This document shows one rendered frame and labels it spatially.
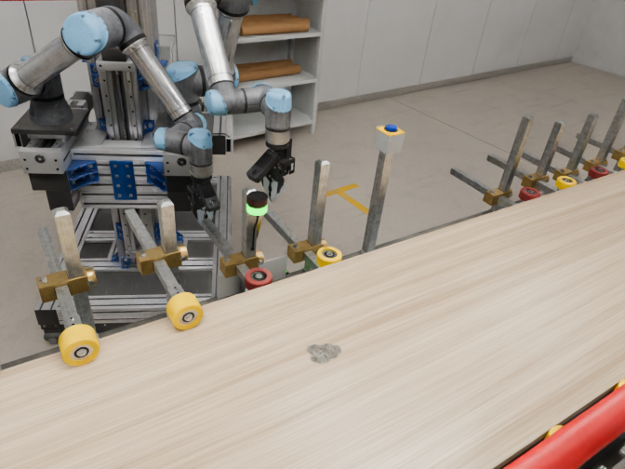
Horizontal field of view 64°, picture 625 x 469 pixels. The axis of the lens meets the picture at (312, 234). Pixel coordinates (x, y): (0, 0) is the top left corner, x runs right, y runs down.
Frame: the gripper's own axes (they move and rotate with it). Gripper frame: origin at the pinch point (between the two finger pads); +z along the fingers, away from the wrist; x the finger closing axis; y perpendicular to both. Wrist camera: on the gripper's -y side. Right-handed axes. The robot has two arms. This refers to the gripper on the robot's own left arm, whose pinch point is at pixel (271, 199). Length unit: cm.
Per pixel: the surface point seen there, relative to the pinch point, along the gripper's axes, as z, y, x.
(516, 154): 1, 101, -48
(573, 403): 10, -5, -101
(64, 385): 9, -79, -11
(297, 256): 17.9, 1.1, -11.7
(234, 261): 12.9, -19.4, -2.9
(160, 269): 3.6, -44.0, 0.6
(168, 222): -7.3, -37.7, 3.4
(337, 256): 9.6, 1.2, -27.2
